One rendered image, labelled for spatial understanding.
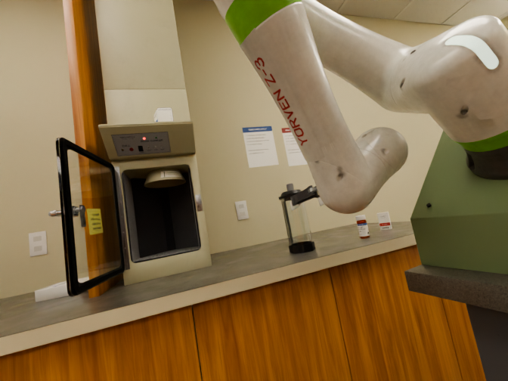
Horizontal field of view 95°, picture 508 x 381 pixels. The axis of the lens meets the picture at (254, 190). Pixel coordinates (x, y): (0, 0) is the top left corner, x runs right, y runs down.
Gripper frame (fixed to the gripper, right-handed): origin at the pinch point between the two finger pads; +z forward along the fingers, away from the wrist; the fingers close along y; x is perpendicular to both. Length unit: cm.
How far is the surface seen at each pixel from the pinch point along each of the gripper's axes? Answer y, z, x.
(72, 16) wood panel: 72, -1, -84
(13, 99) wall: 119, 51, -92
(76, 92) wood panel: 73, 5, -54
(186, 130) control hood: 37, 8, -38
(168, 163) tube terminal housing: 45, 19, -30
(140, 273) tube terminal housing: 60, 28, 10
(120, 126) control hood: 59, 6, -40
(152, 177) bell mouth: 52, 24, -27
